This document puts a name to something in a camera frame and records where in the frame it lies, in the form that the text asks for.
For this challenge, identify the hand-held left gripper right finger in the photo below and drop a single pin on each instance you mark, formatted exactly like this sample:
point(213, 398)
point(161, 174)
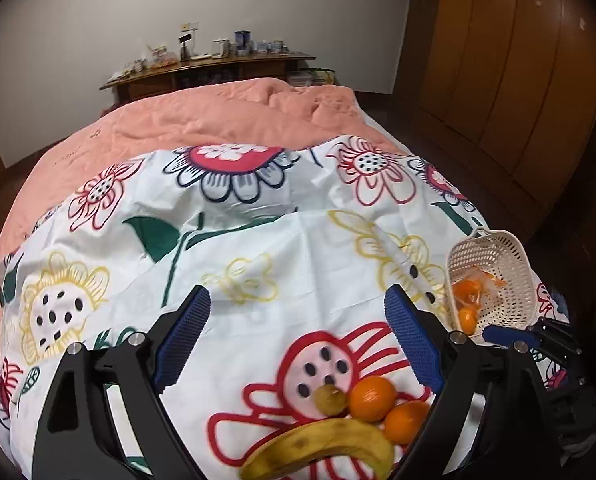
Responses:
point(413, 340)

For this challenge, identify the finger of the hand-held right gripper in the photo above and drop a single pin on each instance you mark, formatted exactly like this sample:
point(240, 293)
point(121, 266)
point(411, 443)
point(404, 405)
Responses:
point(558, 337)
point(498, 335)

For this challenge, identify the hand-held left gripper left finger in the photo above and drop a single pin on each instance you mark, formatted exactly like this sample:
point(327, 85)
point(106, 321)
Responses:
point(185, 340)

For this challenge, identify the cream perforated plastic basket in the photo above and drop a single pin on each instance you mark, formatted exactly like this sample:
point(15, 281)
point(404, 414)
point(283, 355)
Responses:
point(513, 260)

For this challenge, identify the green-brown kiwi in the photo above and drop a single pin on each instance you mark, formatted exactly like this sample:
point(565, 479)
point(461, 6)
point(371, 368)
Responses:
point(328, 401)

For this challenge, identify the yellow banana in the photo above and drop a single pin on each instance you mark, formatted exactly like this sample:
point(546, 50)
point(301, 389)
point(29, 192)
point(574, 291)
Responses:
point(328, 435)

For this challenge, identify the small bagged orange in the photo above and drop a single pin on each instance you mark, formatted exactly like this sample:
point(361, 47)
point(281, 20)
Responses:
point(465, 291)
point(467, 321)

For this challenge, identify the clear plastic bag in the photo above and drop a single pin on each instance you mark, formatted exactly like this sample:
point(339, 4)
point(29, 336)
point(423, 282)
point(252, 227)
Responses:
point(490, 282)

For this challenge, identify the white floral blanket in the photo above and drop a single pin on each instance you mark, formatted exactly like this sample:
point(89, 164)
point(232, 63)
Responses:
point(288, 270)

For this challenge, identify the pink quilt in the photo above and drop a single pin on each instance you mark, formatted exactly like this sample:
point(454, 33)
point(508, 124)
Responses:
point(202, 120)

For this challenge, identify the wooden shelf cabinet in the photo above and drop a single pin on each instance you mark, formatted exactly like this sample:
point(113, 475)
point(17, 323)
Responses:
point(152, 82)

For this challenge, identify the wooden wardrobe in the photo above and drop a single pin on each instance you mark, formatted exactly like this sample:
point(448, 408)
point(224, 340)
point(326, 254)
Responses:
point(503, 60)

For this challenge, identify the cluster of small trinkets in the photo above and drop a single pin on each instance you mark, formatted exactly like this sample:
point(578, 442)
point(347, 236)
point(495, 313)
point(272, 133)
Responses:
point(150, 61)

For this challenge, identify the white kettle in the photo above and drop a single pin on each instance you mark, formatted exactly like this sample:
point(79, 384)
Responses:
point(220, 49)

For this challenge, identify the small sign stand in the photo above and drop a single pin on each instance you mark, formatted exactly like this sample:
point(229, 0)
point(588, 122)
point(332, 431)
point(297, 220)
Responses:
point(184, 46)

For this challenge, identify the row of small jars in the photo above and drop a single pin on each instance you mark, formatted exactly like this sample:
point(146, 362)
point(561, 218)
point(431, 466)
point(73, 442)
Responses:
point(270, 46)

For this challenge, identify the wall socket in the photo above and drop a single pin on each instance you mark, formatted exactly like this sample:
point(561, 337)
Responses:
point(188, 27)

